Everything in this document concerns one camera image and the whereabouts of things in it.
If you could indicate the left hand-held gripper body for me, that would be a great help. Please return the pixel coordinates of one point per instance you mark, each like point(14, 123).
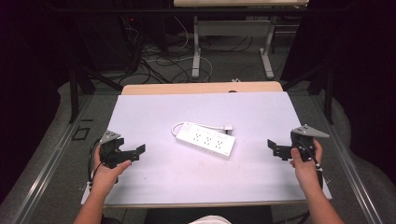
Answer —
point(109, 150)

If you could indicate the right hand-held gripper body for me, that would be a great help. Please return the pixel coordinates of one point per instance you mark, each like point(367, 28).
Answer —
point(303, 140)

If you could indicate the person's left hand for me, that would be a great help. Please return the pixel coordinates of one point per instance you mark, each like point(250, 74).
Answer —
point(107, 174)

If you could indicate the person's right hand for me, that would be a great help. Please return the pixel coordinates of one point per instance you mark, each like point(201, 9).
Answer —
point(306, 171)

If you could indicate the black metal stand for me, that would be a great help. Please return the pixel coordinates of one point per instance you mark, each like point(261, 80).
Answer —
point(74, 87)
point(327, 90)

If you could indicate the white power strip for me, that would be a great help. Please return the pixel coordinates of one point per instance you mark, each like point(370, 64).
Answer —
point(207, 140)

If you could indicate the white table mat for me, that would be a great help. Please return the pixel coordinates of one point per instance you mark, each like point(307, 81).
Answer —
point(202, 180)

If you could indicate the wooden table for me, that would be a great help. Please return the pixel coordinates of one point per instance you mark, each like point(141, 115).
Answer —
point(186, 88)

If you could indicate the person's white shirt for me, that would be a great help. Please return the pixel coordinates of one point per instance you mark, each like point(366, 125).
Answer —
point(210, 220)

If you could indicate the dark computer tower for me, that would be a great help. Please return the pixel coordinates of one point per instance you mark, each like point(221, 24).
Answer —
point(102, 40)

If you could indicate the white desk with metal legs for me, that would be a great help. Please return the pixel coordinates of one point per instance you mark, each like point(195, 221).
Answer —
point(233, 28)

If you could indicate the aluminium floor rail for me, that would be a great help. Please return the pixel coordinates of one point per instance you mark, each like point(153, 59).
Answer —
point(46, 165)
point(345, 165)

